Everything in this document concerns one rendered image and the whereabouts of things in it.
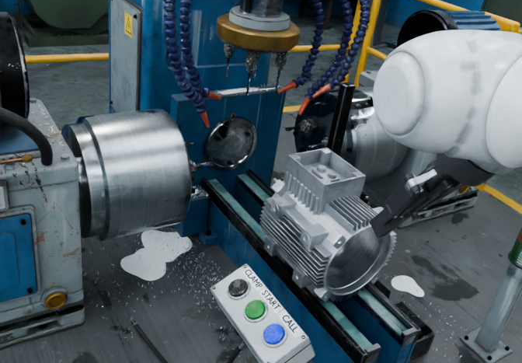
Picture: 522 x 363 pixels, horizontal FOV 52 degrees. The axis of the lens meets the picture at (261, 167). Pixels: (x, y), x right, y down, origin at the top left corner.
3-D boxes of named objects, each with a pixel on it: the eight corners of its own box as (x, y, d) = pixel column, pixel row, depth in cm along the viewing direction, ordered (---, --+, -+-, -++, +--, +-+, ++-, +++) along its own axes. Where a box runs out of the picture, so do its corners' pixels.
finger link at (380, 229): (407, 217, 78) (403, 218, 78) (381, 237, 84) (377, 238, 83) (397, 200, 79) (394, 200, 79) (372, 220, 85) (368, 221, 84)
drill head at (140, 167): (-2, 213, 113) (-16, 104, 101) (160, 183, 132) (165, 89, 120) (21, 288, 95) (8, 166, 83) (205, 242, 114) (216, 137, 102)
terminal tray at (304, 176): (280, 186, 107) (286, 155, 104) (321, 177, 113) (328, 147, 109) (316, 218, 99) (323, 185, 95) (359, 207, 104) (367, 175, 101)
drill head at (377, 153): (262, 165, 147) (275, 79, 135) (371, 145, 168) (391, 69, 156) (315, 214, 129) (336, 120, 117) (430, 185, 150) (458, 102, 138)
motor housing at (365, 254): (253, 251, 112) (266, 173, 103) (323, 232, 122) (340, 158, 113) (308, 315, 98) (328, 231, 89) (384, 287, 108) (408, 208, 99)
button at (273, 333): (262, 337, 75) (258, 331, 74) (279, 325, 75) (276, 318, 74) (273, 353, 73) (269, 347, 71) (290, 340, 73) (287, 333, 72)
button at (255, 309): (244, 314, 78) (240, 307, 77) (260, 301, 79) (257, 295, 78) (254, 328, 76) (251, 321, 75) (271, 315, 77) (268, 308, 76)
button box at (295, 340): (217, 305, 85) (207, 286, 82) (254, 280, 87) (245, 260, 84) (276, 387, 73) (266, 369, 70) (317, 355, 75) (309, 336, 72)
